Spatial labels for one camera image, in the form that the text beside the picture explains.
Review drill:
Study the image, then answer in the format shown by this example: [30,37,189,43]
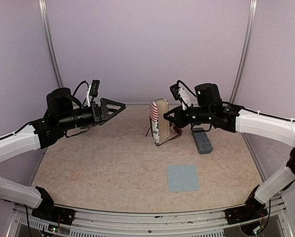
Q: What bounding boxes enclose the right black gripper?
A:
[163,105,213,128]

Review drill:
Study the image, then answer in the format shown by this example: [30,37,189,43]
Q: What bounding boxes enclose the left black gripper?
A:
[57,97,125,130]

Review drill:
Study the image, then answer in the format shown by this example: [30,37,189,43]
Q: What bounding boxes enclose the newspaper print glasses case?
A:
[149,98,170,146]

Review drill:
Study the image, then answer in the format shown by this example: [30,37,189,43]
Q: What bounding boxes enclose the blue-grey hard glasses case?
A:
[192,131,213,155]

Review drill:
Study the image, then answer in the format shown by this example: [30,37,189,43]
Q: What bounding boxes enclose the blue cleaning cloth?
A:
[167,164,200,192]

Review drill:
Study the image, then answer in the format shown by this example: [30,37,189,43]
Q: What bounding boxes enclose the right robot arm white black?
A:
[164,80,295,219]

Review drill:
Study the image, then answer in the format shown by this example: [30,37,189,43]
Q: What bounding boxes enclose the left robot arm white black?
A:
[0,87,126,220]

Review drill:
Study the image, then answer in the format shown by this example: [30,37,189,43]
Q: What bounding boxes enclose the brown sunglasses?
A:
[154,125,182,146]

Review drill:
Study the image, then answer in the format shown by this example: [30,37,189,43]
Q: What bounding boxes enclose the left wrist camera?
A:
[89,79,100,98]

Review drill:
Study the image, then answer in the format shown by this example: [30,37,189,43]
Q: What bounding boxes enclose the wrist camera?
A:
[169,83,191,110]
[89,79,100,98]

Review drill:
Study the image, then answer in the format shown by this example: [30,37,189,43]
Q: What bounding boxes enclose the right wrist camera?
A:
[169,83,191,110]

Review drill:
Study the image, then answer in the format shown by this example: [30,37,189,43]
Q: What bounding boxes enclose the aluminium front rail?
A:
[6,197,294,237]

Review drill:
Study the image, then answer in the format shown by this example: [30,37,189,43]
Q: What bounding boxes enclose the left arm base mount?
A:
[32,186,75,226]

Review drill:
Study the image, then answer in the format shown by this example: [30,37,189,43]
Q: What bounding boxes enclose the left aluminium corner post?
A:
[39,0,64,88]

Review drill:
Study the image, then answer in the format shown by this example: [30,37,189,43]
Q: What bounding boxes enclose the aluminium corner post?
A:
[229,0,258,103]
[39,0,64,88]

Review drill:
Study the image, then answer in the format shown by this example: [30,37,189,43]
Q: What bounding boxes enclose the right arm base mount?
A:
[224,185,268,225]

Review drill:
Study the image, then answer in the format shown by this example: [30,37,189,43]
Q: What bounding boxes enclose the right aluminium corner post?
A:
[229,0,258,103]

